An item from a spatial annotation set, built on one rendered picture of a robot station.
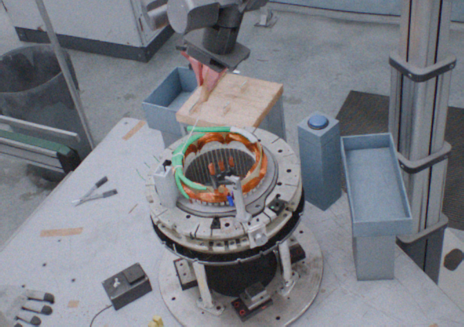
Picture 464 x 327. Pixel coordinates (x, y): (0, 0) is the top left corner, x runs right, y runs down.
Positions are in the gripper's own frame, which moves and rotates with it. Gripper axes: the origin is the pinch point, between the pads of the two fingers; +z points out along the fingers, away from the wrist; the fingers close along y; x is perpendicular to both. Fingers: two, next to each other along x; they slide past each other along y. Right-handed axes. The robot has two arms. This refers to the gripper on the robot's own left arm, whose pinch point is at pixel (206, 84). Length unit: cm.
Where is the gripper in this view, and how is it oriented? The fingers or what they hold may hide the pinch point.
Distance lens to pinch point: 112.8
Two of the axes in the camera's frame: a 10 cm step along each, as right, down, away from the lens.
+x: 5.1, -5.4, 6.7
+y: 8.3, 5.1, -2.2
